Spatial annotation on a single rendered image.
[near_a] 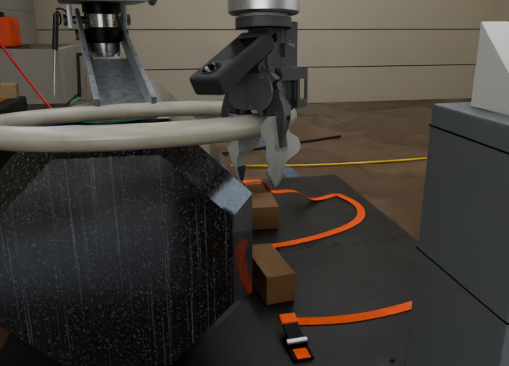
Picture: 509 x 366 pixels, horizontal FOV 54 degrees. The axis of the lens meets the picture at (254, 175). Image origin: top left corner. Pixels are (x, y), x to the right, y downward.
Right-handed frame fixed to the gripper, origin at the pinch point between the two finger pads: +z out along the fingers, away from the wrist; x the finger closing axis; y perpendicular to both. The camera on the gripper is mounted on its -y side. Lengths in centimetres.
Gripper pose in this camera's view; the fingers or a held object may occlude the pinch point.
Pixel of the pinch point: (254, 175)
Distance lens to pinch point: 65.6
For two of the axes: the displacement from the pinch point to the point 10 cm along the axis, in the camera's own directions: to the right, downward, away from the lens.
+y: 6.3, -1.7, 7.6
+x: -7.8, -1.3, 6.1
